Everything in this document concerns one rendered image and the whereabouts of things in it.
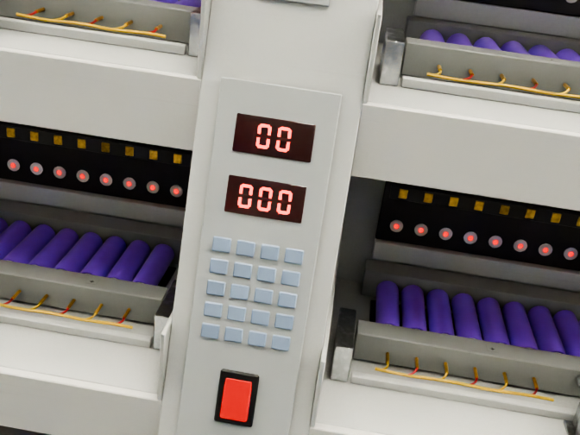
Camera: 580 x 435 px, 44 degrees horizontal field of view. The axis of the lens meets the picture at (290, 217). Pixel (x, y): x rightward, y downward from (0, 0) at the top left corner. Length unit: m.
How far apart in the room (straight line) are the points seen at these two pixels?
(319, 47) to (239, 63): 0.05
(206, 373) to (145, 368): 0.06
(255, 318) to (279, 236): 0.05
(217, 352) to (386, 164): 0.15
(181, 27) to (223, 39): 0.08
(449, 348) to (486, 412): 0.05
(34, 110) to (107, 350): 0.17
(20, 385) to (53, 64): 0.20
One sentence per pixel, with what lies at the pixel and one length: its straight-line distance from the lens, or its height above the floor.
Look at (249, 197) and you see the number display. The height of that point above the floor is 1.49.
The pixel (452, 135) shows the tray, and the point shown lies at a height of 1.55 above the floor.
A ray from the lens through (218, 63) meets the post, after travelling 0.42.
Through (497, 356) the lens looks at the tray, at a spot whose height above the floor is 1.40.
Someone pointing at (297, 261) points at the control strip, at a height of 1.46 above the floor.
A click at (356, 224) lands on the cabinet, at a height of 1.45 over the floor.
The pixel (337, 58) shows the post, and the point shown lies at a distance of 0.41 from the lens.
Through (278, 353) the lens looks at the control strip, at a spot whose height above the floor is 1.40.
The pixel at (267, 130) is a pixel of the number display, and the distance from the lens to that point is 0.41.
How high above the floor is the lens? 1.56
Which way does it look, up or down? 10 degrees down
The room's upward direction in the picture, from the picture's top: 8 degrees clockwise
